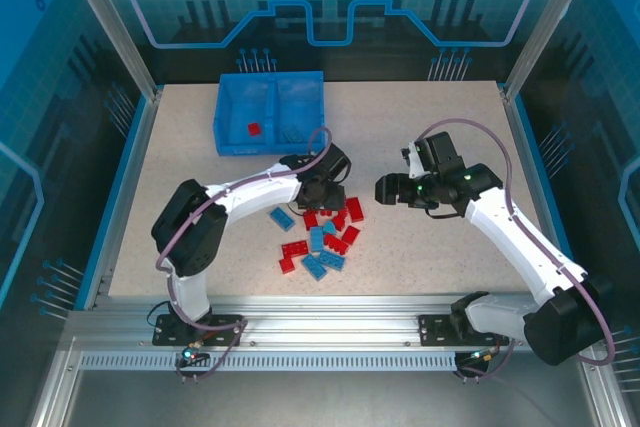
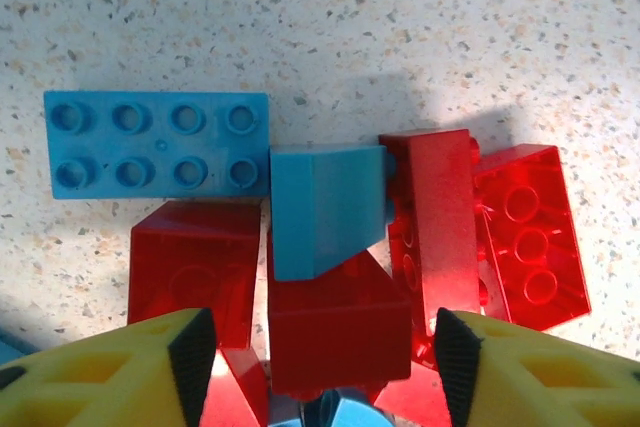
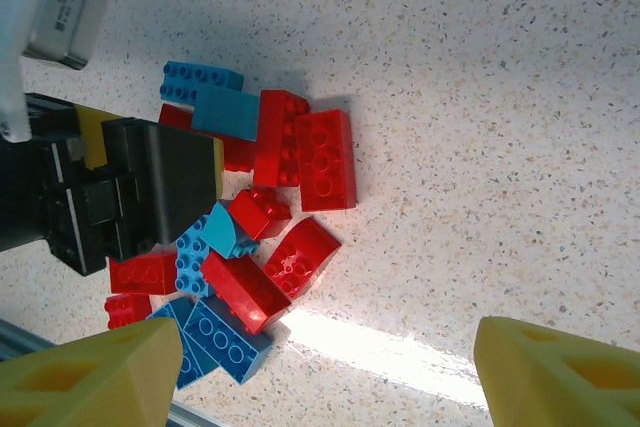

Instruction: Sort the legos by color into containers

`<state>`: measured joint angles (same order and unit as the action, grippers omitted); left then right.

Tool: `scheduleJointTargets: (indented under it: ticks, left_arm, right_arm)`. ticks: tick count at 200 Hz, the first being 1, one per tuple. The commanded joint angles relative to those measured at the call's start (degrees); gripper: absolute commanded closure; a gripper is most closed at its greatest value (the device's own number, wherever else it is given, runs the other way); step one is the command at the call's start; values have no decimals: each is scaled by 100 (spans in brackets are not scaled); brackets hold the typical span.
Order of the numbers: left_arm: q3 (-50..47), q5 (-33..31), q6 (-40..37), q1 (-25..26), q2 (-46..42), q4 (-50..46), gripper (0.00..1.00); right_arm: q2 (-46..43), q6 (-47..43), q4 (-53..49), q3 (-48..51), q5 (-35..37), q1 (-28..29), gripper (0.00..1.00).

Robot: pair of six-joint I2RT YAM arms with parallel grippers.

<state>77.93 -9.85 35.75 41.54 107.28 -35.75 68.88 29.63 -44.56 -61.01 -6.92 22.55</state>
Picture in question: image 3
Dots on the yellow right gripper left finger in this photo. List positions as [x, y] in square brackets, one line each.
[90, 382]

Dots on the red small square lego brick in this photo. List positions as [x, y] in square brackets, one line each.
[257, 212]

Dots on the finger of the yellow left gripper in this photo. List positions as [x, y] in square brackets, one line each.
[91, 137]
[170, 182]

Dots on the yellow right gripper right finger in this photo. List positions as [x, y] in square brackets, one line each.
[550, 377]

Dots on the blue small curved lego brick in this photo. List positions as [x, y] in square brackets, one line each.
[227, 232]

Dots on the red studded long lego brick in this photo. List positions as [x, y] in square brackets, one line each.
[272, 137]

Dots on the red curved lego brick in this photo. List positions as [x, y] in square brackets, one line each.
[300, 259]

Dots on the red hollow-underside long lego brick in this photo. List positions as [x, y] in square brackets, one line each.
[325, 162]

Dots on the blue hollow-underside long lego brick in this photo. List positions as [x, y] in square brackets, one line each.
[225, 342]

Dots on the red hollow long lego brick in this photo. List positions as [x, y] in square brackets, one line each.
[245, 292]

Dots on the blue smooth-sided lego brick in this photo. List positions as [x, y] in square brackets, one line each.
[225, 114]

